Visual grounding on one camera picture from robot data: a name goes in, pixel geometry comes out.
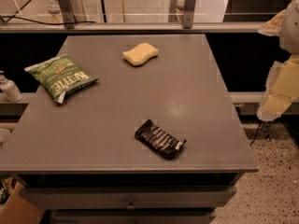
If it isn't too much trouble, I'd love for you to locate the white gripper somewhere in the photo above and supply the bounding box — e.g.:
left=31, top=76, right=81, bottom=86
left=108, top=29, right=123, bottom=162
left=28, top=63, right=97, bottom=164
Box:
left=257, top=0, right=299, bottom=121

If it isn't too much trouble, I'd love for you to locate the yellow sponge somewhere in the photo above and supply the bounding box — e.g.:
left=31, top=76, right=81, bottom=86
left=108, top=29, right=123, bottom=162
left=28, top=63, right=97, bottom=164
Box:
left=122, top=43, right=159, bottom=66

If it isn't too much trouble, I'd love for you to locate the black rxbar chocolate wrapper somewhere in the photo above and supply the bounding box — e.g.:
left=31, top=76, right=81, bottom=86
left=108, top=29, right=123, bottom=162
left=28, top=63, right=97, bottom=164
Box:
left=135, top=119, right=187, bottom=159

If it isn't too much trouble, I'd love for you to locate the metal drawer knob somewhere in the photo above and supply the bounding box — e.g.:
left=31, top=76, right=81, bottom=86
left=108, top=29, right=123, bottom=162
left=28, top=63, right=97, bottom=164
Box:
left=126, top=200, right=135, bottom=210

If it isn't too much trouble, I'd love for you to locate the green kettle chips bag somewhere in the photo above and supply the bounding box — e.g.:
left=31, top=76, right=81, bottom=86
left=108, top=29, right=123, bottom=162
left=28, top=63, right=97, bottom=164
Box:
left=25, top=54, right=98, bottom=104

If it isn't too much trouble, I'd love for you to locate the grey drawer cabinet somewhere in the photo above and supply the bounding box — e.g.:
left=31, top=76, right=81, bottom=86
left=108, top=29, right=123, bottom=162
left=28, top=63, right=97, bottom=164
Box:
left=0, top=35, right=258, bottom=224

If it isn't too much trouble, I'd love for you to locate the white spray bottle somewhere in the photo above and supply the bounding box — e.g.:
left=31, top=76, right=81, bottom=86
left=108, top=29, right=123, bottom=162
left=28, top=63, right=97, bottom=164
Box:
left=0, top=71, right=22, bottom=103

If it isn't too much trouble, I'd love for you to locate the cardboard box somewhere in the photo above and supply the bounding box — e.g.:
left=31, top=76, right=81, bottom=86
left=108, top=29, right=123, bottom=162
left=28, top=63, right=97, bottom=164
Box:
left=0, top=183, right=45, bottom=224

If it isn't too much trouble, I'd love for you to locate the grey metal bracket right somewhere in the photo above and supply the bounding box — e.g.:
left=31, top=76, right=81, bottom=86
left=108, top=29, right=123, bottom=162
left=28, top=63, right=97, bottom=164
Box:
left=182, top=0, right=196, bottom=29

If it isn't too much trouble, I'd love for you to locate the grey metal bracket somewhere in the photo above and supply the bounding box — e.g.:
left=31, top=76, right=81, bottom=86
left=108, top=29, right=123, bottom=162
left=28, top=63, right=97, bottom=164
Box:
left=57, top=0, right=76, bottom=29
left=182, top=0, right=196, bottom=29

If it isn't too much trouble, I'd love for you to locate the grey metal rail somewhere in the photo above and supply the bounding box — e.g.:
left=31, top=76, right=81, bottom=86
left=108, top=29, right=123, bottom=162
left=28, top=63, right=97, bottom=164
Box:
left=0, top=21, right=262, bottom=34

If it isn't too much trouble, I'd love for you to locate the grey metal bracket left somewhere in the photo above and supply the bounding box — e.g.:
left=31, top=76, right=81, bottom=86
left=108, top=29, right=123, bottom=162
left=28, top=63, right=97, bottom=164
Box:
left=57, top=0, right=76, bottom=29

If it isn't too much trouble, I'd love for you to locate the black cable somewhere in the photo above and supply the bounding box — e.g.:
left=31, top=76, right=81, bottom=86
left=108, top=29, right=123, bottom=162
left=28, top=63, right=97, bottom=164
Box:
left=0, top=14, right=96, bottom=26

